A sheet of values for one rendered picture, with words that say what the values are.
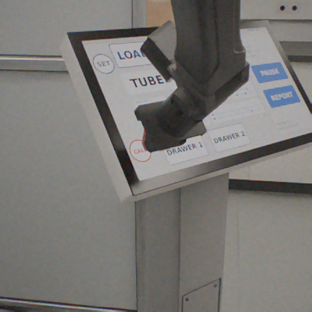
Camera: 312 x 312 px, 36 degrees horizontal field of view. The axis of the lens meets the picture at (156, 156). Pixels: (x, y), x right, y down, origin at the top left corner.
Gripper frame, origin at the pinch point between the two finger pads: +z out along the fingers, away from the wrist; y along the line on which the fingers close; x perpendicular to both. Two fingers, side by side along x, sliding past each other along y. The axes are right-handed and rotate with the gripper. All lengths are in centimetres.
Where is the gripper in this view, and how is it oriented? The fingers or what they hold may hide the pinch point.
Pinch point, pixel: (146, 144)
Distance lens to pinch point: 77.2
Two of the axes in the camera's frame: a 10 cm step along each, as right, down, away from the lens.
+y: -8.1, 2.2, -5.5
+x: 3.8, 9.0, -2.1
